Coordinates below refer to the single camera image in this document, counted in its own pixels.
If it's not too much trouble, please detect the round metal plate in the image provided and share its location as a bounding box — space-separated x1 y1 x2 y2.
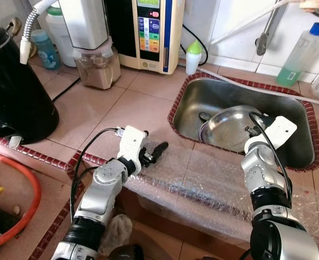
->
198 105 264 154

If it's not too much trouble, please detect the white wall pipe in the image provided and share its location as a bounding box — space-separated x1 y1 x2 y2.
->
210 0 302 45

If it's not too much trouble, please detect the clear bottle blue cap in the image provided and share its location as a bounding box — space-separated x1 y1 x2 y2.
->
275 20 319 88

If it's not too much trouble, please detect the white water filter appliance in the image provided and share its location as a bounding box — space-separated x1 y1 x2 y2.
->
58 0 110 50

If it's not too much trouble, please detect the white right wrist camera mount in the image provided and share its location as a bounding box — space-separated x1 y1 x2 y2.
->
255 115 298 153

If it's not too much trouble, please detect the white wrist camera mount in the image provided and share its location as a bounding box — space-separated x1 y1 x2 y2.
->
255 115 298 153
117 125 148 176

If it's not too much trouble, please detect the black wall cable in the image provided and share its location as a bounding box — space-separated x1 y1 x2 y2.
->
180 24 209 66

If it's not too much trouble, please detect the clear bubble wrap sheet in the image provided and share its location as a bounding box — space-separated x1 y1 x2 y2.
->
122 142 319 251

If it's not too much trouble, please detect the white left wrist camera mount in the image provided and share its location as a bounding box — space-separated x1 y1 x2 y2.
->
117 125 148 176

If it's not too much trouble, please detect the white bottle green cap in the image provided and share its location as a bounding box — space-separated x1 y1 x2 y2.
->
185 40 203 76

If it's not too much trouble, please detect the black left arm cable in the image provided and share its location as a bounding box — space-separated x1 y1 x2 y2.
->
69 127 123 218

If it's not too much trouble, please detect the white jug green lid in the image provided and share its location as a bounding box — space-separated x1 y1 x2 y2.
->
45 4 77 68

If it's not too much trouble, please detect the small teal bottle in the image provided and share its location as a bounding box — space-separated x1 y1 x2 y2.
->
31 29 61 70

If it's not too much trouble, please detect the black counter cable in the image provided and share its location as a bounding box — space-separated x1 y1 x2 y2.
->
51 76 82 103

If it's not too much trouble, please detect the chrome faucet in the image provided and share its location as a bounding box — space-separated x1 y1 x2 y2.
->
255 0 285 56

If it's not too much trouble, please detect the thin white tube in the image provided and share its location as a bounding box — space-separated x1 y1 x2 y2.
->
199 67 319 107

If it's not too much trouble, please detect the orange plastic basin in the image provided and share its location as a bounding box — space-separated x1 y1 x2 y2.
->
0 151 42 253

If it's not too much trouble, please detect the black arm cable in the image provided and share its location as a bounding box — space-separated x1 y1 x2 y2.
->
69 127 123 218
248 112 294 210

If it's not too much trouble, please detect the stainless steel sink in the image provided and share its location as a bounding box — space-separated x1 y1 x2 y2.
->
167 71 319 173

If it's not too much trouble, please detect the black electric kettle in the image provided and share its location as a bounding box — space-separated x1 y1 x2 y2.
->
0 19 60 145

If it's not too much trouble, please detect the silver flexible hose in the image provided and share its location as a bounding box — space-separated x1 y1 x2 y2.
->
19 0 58 65

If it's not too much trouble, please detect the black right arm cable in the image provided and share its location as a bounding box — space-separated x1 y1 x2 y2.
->
248 112 294 210

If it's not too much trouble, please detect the cream water ionizer appliance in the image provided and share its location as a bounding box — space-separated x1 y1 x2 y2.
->
104 0 185 75

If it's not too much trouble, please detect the clear filter container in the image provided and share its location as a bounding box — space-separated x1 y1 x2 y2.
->
73 38 121 90

